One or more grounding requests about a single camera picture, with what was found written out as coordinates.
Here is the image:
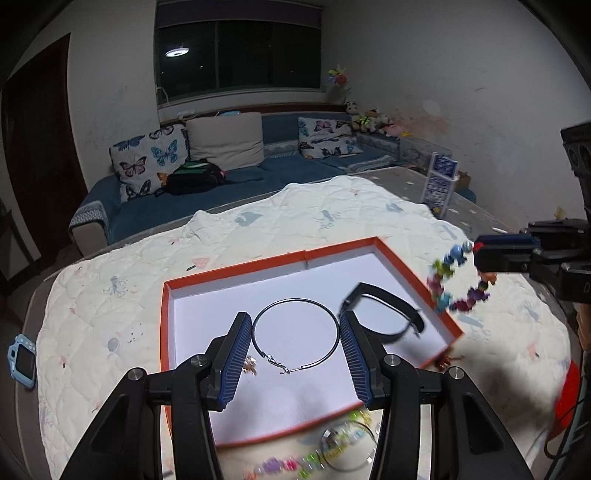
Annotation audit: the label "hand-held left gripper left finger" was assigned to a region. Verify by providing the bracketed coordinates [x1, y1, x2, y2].
[60, 312, 253, 480]

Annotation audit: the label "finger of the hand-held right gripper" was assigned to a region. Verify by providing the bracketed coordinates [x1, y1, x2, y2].
[475, 249, 537, 275]
[473, 234, 542, 253]

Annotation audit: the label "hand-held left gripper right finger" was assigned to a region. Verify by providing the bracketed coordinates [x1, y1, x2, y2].
[338, 311, 534, 480]

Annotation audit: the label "colourful bead bracelet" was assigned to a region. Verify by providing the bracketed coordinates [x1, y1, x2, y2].
[427, 240, 498, 316]

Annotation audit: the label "large black hoop earring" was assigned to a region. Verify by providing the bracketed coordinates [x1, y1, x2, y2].
[252, 298, 341, 376]

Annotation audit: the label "orange shallow box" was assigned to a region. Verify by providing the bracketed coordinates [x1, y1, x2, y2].
[159, 236, 465, 450]

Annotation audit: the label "black bangle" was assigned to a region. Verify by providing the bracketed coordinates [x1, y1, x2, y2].
[339, 282, 428, 345]

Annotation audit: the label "blue patterned box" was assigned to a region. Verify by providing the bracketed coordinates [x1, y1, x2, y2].
[420, 152, 463, 219]

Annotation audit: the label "small copper trinket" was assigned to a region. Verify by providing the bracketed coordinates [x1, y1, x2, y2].
[434, 353, 463, 373]

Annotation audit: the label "red object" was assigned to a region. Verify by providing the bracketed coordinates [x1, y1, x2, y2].
[553, 359, 583, 431]

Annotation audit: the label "white quilted blanket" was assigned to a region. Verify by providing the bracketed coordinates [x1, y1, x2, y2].
[34, 174, 574, 480]

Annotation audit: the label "pile of plush toys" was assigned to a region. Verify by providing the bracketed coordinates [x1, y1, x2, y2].
[346, 100, 408, 138]

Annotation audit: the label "black backpack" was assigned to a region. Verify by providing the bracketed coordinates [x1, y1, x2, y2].
[163, 159, 227, 196]

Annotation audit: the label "blue sofa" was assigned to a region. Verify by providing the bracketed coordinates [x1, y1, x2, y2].
[69, 110, 477, 246]

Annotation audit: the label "small butterfly print pillow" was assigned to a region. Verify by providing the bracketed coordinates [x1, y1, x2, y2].
[297, 116, 366, 160]

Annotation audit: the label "large butterfly print pillow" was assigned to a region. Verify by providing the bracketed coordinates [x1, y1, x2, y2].
[109, 124, 190, 204]

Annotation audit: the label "beige cushion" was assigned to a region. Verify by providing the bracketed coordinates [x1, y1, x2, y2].
[186, 112, 265, 172]

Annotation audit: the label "colourful toy flowers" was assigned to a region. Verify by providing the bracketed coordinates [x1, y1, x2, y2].
[326, 64, 352, 89]

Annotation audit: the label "dark wooden door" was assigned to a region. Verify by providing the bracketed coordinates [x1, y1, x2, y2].
[0, 32, 91, 283]

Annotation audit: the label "dark window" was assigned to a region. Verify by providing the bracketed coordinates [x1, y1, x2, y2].
[154, 0, 324, 110]

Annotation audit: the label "pastel bead bracelet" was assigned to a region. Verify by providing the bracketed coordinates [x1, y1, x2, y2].
[244, 450, 325, 480]

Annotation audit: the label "black cable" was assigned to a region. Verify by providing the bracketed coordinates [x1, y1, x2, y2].
[542, 401, 583, 463]

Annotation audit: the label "light blue toy camera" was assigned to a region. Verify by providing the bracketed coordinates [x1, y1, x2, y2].
[6, 334, 38, 389]

